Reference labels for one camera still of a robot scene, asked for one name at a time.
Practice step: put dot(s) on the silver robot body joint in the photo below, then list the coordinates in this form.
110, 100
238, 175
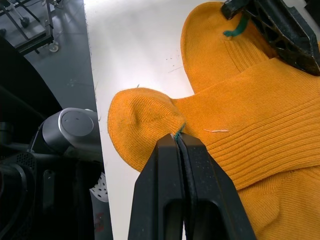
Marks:
75, 125

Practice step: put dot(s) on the black metal frame cart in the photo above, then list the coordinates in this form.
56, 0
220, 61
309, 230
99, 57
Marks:
37, 32

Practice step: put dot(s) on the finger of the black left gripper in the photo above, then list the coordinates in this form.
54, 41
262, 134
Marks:
232, 8
287, 32

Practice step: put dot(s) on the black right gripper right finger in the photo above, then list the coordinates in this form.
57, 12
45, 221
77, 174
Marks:
212, 200

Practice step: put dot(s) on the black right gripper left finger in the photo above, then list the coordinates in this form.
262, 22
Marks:
155, 190

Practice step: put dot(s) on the black robot body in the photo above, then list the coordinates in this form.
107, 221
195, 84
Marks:
30, 195

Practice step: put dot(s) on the orange ribbed sock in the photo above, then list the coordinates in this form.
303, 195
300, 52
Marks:
207, 50
250, 112

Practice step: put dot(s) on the white perforated robot part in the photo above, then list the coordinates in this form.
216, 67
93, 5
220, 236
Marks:
100, 188

